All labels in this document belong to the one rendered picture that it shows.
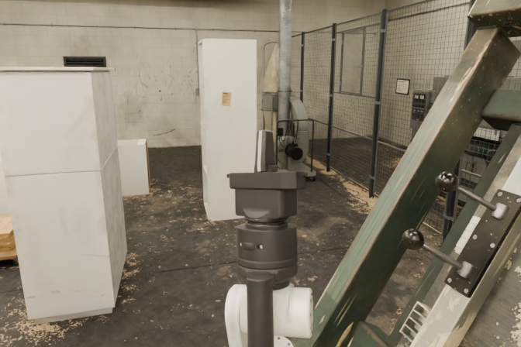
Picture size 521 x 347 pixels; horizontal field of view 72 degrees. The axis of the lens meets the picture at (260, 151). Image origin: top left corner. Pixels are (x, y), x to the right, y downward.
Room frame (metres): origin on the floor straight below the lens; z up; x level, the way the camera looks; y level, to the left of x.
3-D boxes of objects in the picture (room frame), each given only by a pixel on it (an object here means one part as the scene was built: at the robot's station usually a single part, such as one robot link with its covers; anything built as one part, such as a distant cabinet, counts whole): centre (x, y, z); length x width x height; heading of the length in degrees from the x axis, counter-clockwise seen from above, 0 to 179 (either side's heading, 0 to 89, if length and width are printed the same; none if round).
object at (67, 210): (2.62, 1.43, 0.88); 0.90 x 0.60 x 1.75; 14
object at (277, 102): (6.01, -0.37, 1.10); 1.37 x 0.70 x 2.20; 14
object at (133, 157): (5.02, 1.93, 0.36); 0.58 x 0.45 x 0.72; 104
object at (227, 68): (4.27, 0.40, 1.03); 0.61 x 0.58 x 2.05; 14
